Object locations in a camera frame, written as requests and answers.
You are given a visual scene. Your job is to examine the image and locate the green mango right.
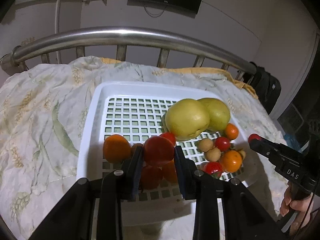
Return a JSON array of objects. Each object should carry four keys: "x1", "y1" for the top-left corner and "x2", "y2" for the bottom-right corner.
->
[{"x1": 198, "y1": 98, "x2": 231, "y2": 132}]

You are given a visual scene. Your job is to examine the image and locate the steel bed rail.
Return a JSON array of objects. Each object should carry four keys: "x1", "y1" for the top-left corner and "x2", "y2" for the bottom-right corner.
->
[{"x1": 1, "y1": 27, "x2": 256, "y2": 80}]

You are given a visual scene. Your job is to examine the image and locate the brown longan centre right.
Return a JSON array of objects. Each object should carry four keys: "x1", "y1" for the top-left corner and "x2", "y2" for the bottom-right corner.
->
[{"x1": 238, "y1": 149, "x2": 246, "y2": 160}]

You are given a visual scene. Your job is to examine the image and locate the red tomato far left front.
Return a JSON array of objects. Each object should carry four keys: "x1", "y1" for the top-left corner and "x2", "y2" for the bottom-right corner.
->
[{"x1": 144, "y1": 136, "x2": 175, "y2": 167}]

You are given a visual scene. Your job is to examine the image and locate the white perforated plastic tray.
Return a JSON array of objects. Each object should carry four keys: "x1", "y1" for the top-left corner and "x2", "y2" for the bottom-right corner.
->
[{"x1": 75, "y1": 81, "x2": 252, "y2": 227}]

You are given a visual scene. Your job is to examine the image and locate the yellow-green pear left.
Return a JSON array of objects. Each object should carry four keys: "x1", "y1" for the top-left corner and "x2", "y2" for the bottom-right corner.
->
[{"x1": 164, "y1": 99, "x2": 210, "y2": 141}]

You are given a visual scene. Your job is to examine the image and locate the red tomato centre lower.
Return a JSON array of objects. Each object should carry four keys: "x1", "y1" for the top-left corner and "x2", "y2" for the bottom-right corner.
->
[{"x1": 204, "y1": 162, "x2": 223, "y2": 179}]

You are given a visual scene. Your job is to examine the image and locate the black backpack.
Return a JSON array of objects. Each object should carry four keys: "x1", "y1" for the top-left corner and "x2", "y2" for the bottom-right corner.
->
[{"x1": 243, "y1": 61, "x2": 281, "y2": 114}]

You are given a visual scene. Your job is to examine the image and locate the red tomato centre upper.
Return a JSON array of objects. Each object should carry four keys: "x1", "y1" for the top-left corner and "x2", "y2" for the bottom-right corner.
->
[{"x1": 248, "y1": 133, "x2": 261, "y2": 143}]

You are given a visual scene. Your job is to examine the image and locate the yellow blanket edge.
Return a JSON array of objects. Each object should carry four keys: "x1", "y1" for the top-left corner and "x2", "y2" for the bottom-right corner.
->
[{"x1": 98, "y1": 57, "x2": 258, "y2": 101}]

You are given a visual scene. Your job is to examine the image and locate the red tomato beside pear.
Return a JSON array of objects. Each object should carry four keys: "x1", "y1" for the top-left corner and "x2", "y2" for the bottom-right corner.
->
[{"x1": 159, "y1": 132, "x2": 176, "y2": 146}]

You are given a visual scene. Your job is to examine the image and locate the brown longan centre front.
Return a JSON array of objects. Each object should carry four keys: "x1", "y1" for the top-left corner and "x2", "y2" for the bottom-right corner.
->
[{"x1": 204, "y1": 147, "x2": 221, "y2": 162}]

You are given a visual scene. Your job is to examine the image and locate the red tomato behind left mandarin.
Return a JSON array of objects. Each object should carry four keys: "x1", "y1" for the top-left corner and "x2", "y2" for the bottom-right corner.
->
[{"x1": 214, "y1": 137, "x2": 231, "y2": 152}]

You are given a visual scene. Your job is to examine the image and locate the orange mandarin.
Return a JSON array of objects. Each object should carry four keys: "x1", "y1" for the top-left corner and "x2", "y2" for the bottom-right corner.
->
[
  {"x1": 103, "y1": 134, "x2": 131, "y2": 164},
  {"x1": 139, "y1": 160, "x2": 178, "y2": 190},
  {"x1": 224, "y1": 123, "x2": 239, "y2": 140},
  {"x1": 219, "y1": 150, "x2": 242, "y2": 173}
]

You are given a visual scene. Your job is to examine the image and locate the person's right hand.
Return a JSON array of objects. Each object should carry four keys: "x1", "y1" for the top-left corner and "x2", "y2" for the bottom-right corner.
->
[{"x1": 279, "y1": 182, "x2": 313, "y2": 226}]

